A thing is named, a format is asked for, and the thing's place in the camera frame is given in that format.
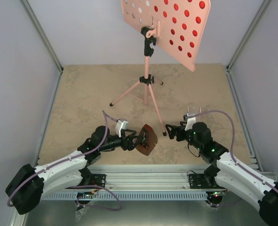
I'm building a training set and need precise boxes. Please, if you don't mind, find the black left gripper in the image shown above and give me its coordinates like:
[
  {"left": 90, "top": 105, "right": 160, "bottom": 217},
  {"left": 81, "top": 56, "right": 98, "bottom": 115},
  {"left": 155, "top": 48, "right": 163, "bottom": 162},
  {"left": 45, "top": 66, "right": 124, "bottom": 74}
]
[{"left": 99, "top": 129, "right": 143, "bottom": 152}]

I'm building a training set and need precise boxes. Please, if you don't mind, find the brown wooden metronome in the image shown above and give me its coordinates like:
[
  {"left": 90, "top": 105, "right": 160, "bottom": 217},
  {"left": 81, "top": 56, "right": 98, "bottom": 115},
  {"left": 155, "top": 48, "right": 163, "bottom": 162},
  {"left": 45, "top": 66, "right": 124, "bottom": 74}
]
[{"left": 136, "top": 124, "right": 158, "bottom": 156}]

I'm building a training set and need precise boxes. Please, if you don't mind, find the clear plastic metronome cover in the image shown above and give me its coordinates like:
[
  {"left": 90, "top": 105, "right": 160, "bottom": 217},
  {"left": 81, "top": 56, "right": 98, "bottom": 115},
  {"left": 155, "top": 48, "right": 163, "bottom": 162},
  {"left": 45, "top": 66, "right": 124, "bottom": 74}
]
[{"left": 187, "top": 106, "right": 201, "bottom": 116}]

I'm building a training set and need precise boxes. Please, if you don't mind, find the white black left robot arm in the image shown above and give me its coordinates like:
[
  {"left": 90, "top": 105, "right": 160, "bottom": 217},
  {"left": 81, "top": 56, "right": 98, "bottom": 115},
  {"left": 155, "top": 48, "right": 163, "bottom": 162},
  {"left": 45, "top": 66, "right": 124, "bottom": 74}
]
[{"left": 5, "top": 126, "right": 150, "bottom": 215}]

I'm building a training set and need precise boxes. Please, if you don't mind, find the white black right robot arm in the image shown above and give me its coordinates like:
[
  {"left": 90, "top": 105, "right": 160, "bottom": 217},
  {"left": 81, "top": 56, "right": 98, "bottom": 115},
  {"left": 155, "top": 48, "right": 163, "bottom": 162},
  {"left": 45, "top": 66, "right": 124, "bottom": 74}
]
[{"left": 166, "top": 122, "right": 278, "bottom": 226}]

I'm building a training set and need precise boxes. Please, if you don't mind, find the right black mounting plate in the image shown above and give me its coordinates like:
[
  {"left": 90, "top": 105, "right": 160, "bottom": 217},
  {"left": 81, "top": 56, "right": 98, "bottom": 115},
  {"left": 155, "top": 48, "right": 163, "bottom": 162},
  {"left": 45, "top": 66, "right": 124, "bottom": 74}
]
[{"left": 187, "top": 173, "right": 214, "bottom": 189}]

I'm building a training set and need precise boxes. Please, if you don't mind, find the black mounting plate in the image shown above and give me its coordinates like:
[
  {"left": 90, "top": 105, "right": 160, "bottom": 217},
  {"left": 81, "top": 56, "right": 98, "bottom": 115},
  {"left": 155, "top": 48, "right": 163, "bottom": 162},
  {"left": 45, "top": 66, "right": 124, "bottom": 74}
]
[
  {"left": 79, "top": 174, "right": 106, "bottom": 187},
  {"left": 187, "top": 173, "right": 214, "bottom": 189}
]

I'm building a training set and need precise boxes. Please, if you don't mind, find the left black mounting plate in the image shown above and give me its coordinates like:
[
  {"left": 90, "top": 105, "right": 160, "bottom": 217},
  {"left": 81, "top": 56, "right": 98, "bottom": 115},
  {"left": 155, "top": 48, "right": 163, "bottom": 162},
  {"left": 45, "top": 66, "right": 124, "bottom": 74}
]
[{"left": 79, "top": 174, "right": 106, "bottom": 187}]

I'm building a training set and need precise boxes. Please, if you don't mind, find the clear plastic bag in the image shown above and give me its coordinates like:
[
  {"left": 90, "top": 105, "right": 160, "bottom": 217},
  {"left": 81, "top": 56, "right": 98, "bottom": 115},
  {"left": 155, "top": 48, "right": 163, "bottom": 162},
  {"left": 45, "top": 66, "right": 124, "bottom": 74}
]
[{"left": 75, "top": 205, "right": 89, "bottom": 222}]

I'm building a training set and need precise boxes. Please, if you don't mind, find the pink music stand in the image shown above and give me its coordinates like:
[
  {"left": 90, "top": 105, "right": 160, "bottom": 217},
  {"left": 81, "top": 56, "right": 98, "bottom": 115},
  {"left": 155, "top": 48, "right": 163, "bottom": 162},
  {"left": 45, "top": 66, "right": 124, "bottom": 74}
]
[{"left": 121, "top": 0, "right": 211, "bottom": 136}]

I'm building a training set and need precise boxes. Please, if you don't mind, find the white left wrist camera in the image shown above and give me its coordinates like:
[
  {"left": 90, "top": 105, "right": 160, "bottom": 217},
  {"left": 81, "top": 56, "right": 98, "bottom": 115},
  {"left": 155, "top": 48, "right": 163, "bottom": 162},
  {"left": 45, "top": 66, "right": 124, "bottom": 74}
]
[{"left": 115, "top": 119, "right": 129, "bottom": 137}]

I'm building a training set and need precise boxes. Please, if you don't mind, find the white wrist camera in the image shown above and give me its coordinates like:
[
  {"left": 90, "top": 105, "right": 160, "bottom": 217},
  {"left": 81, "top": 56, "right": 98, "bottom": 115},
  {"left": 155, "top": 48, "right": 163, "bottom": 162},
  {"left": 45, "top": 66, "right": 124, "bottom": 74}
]
[
  {"left": 183, "top": 113, "right": 196, "bottom": 131},
  {"left": 115, "top": 119, "right": 129, "bottom": 137}
]

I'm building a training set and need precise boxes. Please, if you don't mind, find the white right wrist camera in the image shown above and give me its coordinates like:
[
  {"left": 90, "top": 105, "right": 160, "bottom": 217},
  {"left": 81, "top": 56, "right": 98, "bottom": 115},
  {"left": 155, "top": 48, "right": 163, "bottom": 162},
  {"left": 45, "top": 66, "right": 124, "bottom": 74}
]
[{"left": 183, "top": 113, "right": 196, "bottom": 131}]

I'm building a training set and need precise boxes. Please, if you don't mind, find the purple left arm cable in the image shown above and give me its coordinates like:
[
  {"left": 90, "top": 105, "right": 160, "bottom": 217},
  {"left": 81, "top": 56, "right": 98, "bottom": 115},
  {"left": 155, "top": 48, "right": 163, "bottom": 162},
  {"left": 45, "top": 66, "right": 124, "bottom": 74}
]
[{"left": 7, "top": 110, "right": 119, "bottom": 208}]

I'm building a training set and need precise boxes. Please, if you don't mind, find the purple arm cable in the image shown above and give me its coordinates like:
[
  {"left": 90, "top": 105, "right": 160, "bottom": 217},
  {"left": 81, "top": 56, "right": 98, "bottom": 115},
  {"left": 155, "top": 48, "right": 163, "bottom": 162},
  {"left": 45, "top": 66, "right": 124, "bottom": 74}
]
[
  {"left": 7, "top": 110, "right": 119, "bottom": 208},
  {"left": 189, "top": 110, "right": 278, "bottom": 201}
]

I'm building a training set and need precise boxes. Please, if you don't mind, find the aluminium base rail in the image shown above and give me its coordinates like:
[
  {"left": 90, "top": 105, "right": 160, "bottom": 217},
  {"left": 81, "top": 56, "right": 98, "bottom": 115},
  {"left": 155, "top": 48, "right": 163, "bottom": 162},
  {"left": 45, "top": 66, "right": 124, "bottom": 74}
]
[{"left": 51, "top": 164, "right": 278, "bottom": 192}]

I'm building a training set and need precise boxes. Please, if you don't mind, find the grey slotted cable duct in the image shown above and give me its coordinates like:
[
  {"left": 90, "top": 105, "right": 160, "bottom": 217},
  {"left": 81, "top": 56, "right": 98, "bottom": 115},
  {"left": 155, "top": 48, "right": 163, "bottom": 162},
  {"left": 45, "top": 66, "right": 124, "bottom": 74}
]
[{"left": 43, "top": 190, "right": 208, "bottom": 201}]

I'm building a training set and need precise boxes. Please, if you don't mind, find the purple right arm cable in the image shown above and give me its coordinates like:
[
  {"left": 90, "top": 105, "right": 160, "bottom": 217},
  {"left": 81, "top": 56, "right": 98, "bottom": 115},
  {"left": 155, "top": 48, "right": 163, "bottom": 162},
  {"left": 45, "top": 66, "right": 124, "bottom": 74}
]
[{"left": 189, "top": 110, "right": 278, "bottom": 201}]

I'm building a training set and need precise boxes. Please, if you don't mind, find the aluminium right corner frame post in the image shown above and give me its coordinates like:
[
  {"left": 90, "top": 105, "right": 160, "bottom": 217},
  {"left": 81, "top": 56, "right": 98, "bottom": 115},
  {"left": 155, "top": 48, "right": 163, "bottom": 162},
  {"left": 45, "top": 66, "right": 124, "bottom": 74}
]
[{"left": 225, "top": 0, "right": 273, "bottom": 172}]

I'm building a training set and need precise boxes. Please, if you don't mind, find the aluminium corner frame post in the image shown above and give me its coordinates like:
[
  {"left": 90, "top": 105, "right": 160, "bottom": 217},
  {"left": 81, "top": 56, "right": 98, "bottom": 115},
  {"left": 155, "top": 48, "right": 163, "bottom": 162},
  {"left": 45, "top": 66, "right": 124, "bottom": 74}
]
[
  {"left": 20, "top": 0, "right": 64, "bottom": 73},
  {"left": 225, "top": 0, "right": 273, "bottom": 172}
]

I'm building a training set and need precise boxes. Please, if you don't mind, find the aluminium left corner frame post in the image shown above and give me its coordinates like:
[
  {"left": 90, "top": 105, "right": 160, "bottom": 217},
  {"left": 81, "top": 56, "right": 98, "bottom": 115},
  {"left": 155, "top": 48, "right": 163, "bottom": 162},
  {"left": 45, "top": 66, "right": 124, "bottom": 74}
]
[{"left": 20, "top": 0, "right": 64, "bottom": 73}]

